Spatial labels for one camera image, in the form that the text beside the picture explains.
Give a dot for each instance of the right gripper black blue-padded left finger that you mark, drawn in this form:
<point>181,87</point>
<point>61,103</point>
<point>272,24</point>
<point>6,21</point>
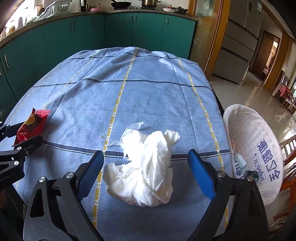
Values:
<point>55,211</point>

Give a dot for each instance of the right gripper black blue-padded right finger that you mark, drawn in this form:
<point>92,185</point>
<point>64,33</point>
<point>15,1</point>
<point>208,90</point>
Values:
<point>236,210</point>

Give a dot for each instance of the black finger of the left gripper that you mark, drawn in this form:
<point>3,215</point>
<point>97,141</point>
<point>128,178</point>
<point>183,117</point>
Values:
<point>24,148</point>

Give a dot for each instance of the red snack wrapper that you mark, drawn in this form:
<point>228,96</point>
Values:
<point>32,127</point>

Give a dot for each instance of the white plastic bag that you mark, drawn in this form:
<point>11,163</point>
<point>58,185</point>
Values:
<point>146,180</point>

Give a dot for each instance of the dark green plastic bag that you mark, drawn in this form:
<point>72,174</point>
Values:
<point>253,174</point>

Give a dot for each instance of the white lined trash bin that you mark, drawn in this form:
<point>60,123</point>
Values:
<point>254,147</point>

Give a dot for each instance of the teal kitchen cabinets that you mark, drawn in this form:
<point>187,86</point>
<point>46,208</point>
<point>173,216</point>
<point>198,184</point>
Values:
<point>32,51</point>

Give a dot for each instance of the blue checked tablecloth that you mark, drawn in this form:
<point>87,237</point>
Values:
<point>92,97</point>

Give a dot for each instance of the white dish rack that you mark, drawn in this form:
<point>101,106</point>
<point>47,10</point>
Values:
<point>55,8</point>

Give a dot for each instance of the black wok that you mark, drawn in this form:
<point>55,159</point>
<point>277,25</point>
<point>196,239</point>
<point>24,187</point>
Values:
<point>120,4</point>

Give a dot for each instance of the grey refrigerator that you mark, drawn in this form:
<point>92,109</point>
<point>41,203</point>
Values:
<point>240,40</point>

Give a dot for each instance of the steel cooking pot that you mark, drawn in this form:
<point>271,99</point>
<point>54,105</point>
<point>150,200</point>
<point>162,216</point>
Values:
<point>149,3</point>

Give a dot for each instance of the white bowl with lid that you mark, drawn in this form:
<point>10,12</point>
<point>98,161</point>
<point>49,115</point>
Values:
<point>169,9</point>

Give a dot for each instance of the small black lidded pot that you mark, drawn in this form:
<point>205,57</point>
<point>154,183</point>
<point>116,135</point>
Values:
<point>180,10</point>

